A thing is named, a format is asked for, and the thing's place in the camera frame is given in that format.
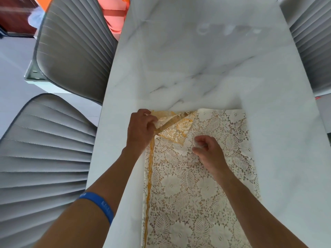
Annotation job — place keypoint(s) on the person's right forearm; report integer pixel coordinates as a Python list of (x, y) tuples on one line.
[(256, 216)]

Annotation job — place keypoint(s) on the white and gold lace tablecloth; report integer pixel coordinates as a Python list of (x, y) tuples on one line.
[(186, 204)]

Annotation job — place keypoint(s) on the person's right hand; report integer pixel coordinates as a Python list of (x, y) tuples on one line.
[(213, 157)]

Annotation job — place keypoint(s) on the dark wooden cabinet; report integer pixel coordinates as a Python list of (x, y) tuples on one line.
[(15, 15)]

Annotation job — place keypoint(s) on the person's right thumb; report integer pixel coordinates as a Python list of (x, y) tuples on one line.
[(199, 151)]

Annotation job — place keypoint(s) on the blue wristband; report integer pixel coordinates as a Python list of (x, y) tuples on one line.
[(103, 204)]

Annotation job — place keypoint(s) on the orange pink cloth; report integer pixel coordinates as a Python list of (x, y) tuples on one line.
[(115, 15)]

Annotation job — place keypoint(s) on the person's left fingers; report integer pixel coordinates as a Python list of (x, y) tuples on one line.
[(152, 121)]

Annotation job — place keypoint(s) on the grey ribbed chair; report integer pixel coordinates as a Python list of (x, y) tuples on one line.
[(75, 46), (44, 167), (310, 41)]

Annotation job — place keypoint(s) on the person's left hand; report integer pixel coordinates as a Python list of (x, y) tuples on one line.
[(138, 131)]

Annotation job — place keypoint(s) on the person's left forearm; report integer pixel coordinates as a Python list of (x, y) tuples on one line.
[(103, 185)]

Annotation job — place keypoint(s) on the light blue cloth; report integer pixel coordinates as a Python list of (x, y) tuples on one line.
[(36, 16)]

